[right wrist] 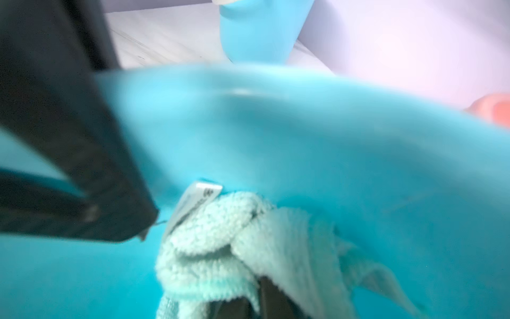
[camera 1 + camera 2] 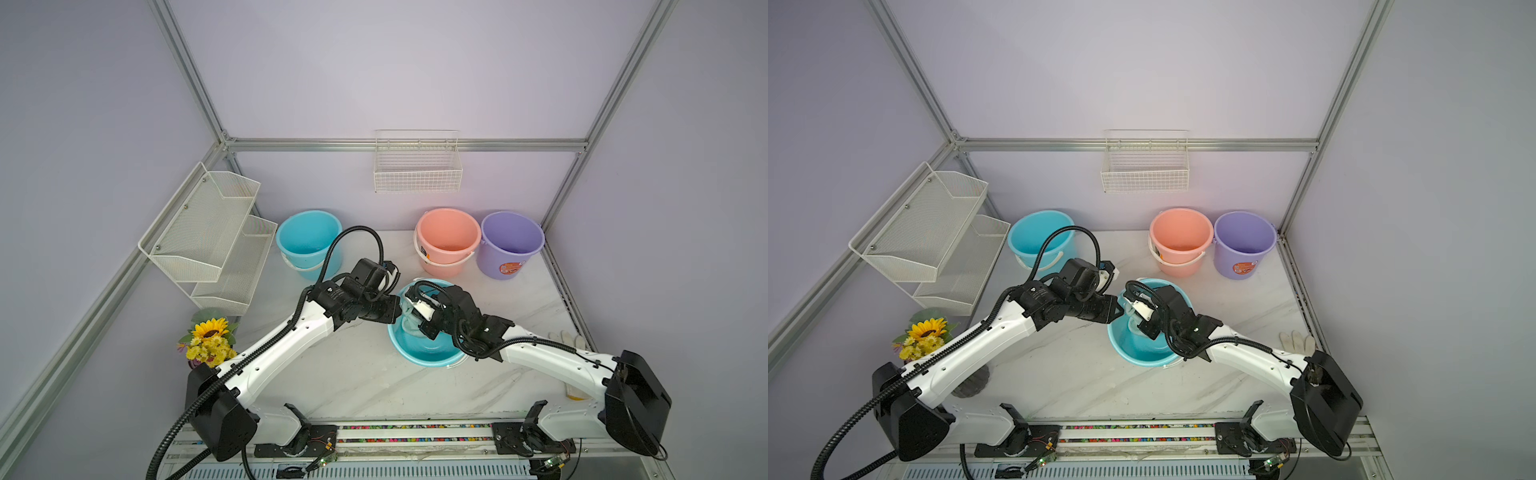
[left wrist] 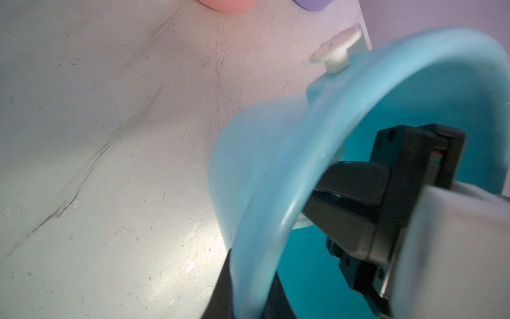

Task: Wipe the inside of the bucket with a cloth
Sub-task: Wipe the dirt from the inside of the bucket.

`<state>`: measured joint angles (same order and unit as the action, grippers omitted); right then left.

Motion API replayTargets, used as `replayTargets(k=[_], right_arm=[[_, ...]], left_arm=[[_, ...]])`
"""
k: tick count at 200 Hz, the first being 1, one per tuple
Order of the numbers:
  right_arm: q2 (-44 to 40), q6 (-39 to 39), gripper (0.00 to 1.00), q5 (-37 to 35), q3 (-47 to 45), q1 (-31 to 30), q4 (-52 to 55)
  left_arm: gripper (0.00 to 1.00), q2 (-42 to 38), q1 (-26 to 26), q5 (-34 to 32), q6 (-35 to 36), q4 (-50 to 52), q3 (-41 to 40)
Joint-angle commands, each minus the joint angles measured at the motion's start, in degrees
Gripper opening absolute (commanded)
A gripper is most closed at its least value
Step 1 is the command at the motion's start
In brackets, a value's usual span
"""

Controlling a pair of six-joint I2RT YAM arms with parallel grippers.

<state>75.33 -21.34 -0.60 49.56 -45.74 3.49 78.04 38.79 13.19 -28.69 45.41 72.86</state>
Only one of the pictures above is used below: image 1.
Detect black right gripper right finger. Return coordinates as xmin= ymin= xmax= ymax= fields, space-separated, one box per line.
xmin=211 ymin=277 xmax=306 ymax=319

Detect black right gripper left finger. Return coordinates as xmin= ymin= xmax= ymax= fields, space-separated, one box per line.
xmin=1 ymin=1 xmax=158 ymax=243

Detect mint green microfibre cloth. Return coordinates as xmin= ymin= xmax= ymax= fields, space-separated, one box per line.
xmin=155 ymin=182 xmax=426 ymax=318

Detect teal bucket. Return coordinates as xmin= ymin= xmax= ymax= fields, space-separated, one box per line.
xmin=0 ymin=63 xmax=510 ymax=319

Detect teal bucket being wiped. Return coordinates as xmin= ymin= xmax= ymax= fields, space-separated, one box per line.
xmin=213 ymin=0 xmax=314 ymax=65

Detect pink plastic bucket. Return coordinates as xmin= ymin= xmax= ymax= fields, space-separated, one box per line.
xmin=466 ymin=93 xmax=510 ymax=129

